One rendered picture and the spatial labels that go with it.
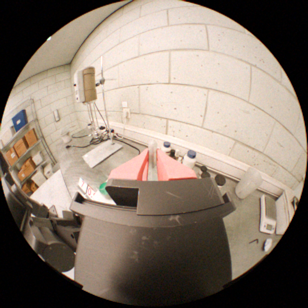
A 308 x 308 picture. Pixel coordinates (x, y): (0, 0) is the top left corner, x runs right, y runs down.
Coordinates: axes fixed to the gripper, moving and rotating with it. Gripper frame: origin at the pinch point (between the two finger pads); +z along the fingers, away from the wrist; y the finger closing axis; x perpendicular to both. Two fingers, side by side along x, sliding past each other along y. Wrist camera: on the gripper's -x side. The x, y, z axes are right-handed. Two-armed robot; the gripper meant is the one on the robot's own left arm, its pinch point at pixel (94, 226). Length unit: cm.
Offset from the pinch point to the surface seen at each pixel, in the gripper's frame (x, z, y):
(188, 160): -37.8, 22.7, 18.9
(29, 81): 167, -121, 197
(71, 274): 22.7, -7.8, -28.4
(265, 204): -79, 23, -30
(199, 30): -68, -33, 59
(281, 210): -92, 17, -46
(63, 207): 31.2, 4.6, 5.6
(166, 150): -29.1, 26.6, 29.8
